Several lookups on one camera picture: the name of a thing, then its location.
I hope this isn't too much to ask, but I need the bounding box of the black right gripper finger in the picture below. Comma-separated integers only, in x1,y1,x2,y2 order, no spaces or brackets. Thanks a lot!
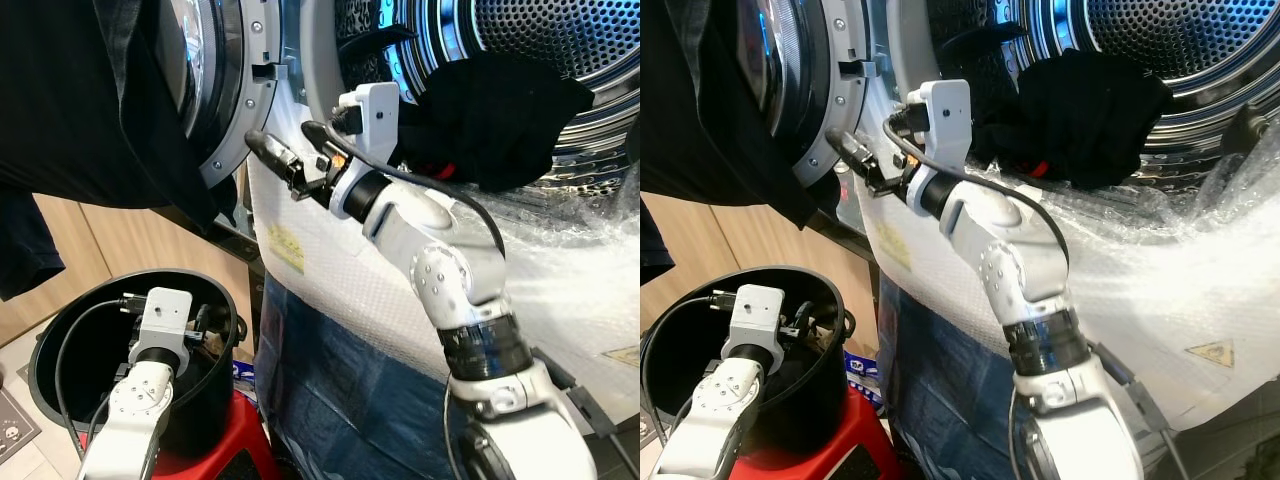
245,128,300,174
825,128,879,174

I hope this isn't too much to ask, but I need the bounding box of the plain black garment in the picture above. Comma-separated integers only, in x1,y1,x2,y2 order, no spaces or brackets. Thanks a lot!
972,48,1174,191
394,52,597,193

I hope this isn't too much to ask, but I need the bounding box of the round washer door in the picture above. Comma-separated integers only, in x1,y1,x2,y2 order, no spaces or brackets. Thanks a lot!
745,0,882,191
155,0,287,191

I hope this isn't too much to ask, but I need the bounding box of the yellow rectangular label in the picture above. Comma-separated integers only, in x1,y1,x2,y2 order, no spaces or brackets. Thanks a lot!
264,224,307,274
879,221,914,270

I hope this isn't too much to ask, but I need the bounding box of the wooden cabinet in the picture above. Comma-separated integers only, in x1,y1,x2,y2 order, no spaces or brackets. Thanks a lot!
0,190,257,347
640,185,873,343

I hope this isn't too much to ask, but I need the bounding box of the grey rubber door gasket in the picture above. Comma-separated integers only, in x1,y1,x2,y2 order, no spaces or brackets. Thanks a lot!
299,0,401,151
885,0,1001,143

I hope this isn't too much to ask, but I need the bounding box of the black plastic bucket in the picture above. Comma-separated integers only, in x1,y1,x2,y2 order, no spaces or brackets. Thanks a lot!
640,264,862,453
28,267,250,457

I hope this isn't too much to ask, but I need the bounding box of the red plastic stool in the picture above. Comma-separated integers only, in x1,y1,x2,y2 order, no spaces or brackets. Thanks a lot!
655,385,907,480
75,390,281,480

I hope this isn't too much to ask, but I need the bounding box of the washer panel with blue film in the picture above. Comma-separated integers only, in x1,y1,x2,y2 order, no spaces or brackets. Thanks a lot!
874,274,1033,480
254,274,483,480

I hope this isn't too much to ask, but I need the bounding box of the black hanging garment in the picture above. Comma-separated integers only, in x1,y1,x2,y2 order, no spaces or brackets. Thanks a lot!
0,0,237,301
640,0,837,287

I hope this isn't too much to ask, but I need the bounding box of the dark patterned floor mat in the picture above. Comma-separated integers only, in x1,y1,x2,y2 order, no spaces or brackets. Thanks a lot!
0,385,47,467

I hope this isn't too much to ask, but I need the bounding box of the clear bubble wrap sheet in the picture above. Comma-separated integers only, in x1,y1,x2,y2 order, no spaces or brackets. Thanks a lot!
850,95,1280,433
245,90,641,423

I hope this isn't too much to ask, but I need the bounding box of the perforated steel washer drum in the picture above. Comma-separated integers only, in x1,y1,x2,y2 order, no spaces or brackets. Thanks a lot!
385,0,641,193
1000,0,1280,189

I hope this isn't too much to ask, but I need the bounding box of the black cloth strip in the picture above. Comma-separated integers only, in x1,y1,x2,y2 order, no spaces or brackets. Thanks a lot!
1233,104,1273,158

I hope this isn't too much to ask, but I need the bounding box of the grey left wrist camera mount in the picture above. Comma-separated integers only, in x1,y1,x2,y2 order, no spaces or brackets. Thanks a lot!
130,287,195,367
727,284,789,364

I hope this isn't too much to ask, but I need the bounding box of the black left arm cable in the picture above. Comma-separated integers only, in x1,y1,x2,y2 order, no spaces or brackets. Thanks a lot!
641,290,731,451
54,293,139,463

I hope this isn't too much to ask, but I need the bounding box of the black right elbow cable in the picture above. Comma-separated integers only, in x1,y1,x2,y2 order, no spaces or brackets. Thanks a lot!
530,345,641,479
1098,343,1193,480

